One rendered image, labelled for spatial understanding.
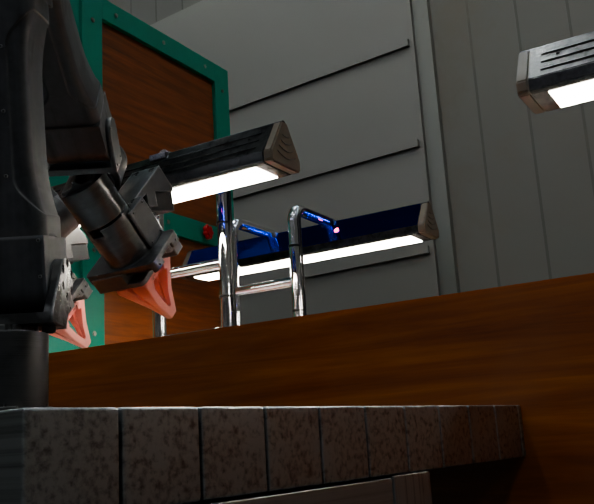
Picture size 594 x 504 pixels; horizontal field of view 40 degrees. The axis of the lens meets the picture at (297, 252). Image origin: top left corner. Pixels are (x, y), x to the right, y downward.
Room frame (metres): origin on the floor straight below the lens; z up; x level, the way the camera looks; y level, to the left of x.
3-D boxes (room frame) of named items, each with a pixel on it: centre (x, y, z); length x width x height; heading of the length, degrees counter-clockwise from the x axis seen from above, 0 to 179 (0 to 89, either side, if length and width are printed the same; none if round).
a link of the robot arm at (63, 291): (0.64, 0.23, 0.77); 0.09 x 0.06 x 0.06; 90
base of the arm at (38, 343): (0.63, 0.23, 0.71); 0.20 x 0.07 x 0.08; 54
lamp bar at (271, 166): (1.30, 0.27, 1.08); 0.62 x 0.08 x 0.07; 60
